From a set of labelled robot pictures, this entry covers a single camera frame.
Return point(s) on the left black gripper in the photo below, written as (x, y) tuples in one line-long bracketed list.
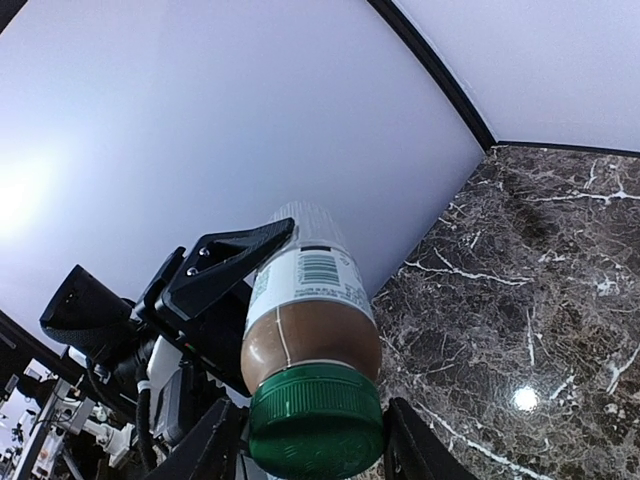
[(198, 299)]

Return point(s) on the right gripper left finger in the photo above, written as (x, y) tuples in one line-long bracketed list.
[(210, 450)]

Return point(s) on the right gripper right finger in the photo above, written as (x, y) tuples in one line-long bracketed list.
[(412, 450)]

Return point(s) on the green bottle cap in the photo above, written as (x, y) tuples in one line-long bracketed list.
[(316, 421)]

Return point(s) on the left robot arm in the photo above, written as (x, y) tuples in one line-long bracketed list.
[(144, 389)]

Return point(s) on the right black frame post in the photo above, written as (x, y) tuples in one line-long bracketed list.
[(434, 66)]

